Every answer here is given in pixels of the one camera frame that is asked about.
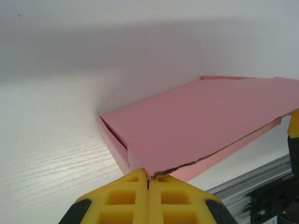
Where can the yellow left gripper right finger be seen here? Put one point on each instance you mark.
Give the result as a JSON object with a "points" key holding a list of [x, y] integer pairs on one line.
{"points": [[155, 210]]}

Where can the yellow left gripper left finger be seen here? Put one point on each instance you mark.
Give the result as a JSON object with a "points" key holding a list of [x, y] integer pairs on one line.
{"points": [[140, 210]]}

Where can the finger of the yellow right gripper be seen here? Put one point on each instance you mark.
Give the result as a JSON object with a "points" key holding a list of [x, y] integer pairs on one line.
{"points": [[294, 126]]}

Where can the pink paper box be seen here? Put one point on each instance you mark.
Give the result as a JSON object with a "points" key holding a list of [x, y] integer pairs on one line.
{"points": [[187, 128]]}

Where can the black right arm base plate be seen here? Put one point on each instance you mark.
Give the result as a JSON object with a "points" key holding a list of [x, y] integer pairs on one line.
{"points": [[275, 203]]}

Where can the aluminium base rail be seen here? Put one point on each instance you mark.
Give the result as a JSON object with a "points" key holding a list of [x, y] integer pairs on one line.
{"points": [[233, 196]]}

